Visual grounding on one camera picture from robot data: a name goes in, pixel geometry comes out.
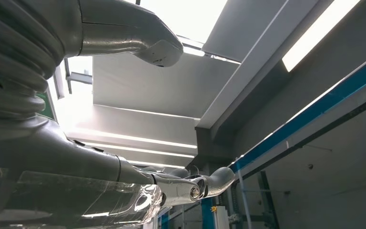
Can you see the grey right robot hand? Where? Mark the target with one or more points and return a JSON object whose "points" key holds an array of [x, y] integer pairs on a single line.
{"points": [[60, 164]]}

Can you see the green conveyor belt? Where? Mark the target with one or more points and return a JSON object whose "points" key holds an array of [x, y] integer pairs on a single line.
{"points": [[47, 109]]}

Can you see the white cabinet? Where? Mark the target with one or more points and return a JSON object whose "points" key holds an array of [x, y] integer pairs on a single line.
{"points": [[221, 218]]}

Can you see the bright skylight panel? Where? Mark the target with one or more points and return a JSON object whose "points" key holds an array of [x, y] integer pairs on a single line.
{"points": [[183, 19]]}

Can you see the blue horizontal beam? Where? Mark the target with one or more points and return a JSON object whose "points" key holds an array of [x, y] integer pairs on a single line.
{"points": [[312, 110]]}

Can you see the wide ceiling light panel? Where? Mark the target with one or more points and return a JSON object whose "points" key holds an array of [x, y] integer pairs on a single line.
{"points": [[315, 31]]}

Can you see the aluminium conveyor frame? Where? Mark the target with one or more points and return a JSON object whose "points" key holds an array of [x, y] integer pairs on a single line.
{"points": [[53, 104]]}

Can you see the blue vertical post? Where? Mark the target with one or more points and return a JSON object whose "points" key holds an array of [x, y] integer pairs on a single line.
{"points": [[207, 215]]}

